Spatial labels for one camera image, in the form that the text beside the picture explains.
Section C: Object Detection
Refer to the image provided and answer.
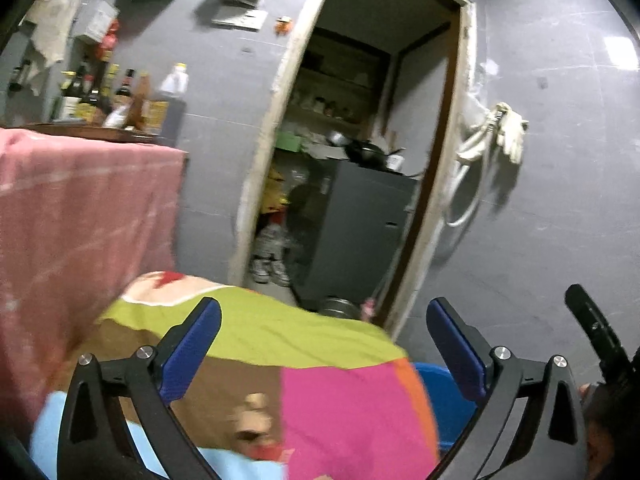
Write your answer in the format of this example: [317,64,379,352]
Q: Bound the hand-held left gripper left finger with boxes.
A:
[57,296,223,480]

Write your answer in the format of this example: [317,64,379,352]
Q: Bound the red hanging ornament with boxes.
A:
[97,20,121,61]

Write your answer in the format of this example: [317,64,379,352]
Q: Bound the grey wall box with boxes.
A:
[75,0,118,43]

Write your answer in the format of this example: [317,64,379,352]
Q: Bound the hanging white cloth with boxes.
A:
[22,0,83,96]

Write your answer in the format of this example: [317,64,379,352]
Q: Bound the red packet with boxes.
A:
[247,440,296,463]

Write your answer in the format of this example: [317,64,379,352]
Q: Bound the blue plastic bin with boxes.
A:
[414,362,483,456]

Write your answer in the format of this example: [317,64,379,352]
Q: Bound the grey chopping board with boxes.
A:
[210,9,271,32]

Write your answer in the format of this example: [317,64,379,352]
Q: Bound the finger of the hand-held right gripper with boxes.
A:
[565,284,633,381]

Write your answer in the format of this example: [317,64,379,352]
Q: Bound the white gloves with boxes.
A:
[495,102,530,164]

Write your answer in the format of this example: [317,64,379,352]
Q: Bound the green box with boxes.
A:
[275,130,308,153]

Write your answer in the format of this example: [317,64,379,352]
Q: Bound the black wok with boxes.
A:
[345,139,406,168]

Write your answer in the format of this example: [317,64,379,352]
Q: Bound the wooden wall shelf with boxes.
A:
[280,25,386,151]

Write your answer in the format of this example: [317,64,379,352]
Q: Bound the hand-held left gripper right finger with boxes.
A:
[426,296,588,480]

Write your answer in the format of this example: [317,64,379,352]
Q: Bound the row of sauce bottles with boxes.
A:
[50,57,156,131]

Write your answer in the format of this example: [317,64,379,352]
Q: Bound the beige crumpled wrapper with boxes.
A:
[232,392,273,443]

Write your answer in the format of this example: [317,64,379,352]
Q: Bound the grey metal cabinet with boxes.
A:
[292,157,418,311]

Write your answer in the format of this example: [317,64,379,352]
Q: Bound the wooden door frame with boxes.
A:
[227,0,476,341]

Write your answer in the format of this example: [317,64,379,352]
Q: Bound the colourful patchwork blanket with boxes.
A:
[30,270,441,480]

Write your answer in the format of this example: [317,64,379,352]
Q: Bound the metal pot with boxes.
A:
[317,296,361,318]

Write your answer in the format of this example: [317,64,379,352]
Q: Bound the pink cloth cover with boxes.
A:
[0,127,188,411]

